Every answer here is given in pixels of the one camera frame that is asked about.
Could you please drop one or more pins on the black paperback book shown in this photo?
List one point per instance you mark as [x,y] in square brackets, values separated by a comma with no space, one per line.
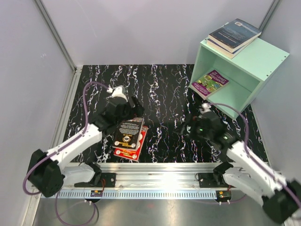
[128,133]

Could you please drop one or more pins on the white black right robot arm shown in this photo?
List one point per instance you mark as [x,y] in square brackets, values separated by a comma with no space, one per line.
[278,197]

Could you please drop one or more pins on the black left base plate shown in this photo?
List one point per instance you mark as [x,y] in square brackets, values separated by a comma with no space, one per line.
[108,180]

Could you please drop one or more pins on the slotted cable duct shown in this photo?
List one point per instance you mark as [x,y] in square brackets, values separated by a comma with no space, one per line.
[144,194]

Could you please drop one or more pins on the dark blue hardcover book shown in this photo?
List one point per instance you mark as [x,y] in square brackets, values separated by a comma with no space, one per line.
[235,34]

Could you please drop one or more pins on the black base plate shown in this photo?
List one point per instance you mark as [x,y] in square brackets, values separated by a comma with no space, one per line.
[211,180]
[108,180]

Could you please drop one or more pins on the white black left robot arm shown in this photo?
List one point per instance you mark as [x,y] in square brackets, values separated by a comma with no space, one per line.
[49,171]

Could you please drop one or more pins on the purple Treehouse book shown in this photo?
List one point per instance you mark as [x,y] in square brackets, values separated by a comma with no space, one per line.
[209,83]

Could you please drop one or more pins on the red book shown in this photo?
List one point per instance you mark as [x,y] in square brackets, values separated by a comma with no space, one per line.
[131,154]

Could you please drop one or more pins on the blue orange paperback book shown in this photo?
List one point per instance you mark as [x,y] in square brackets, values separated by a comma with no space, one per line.
[222,50]

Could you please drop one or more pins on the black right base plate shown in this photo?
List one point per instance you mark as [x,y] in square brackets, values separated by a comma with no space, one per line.
[211,180]

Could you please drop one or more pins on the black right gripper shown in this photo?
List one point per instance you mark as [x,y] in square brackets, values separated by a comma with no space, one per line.
[193,122]

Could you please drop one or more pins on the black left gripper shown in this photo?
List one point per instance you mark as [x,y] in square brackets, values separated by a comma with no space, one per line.
[136,111]

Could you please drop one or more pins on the mint green open cabinet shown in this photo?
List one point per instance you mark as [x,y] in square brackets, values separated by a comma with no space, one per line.
[248,72]

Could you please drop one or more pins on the aluminium rail frame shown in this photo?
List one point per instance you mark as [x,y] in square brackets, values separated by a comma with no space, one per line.
[138,176]

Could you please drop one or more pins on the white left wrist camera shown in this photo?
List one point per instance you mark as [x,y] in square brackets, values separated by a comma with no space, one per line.
[118,91]

